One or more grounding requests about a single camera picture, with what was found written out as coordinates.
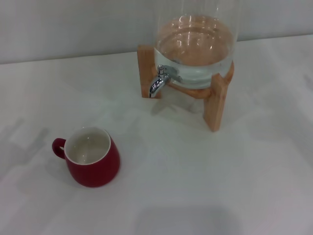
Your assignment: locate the glass water dispenser jar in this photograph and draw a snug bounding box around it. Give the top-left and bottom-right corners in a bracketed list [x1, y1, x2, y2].
[154, 0, 242, 89]

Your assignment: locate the wooden dispenser stand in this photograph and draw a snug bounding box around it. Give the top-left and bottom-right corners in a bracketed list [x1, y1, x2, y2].
[137, 44, 235, 133]

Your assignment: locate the chrome faucet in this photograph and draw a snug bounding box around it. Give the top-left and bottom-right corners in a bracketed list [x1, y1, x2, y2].
[148, 64, 183, 99]

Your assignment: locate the red ceramic cup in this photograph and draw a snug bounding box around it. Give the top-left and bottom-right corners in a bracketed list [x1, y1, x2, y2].
[51, 126, 121, 188]

